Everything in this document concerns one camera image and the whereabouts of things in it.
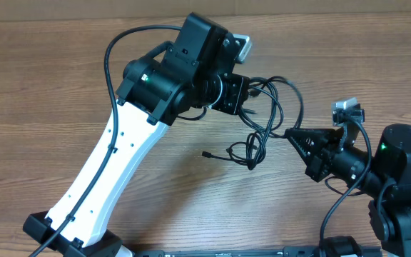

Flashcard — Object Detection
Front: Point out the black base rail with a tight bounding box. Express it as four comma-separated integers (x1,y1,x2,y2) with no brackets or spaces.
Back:
126,235,385,257

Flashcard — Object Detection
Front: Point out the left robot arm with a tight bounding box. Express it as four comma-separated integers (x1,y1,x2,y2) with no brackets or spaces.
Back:
23,13,252,256

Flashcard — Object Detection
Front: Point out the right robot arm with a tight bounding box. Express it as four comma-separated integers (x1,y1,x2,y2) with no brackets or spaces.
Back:
285,124,411,256

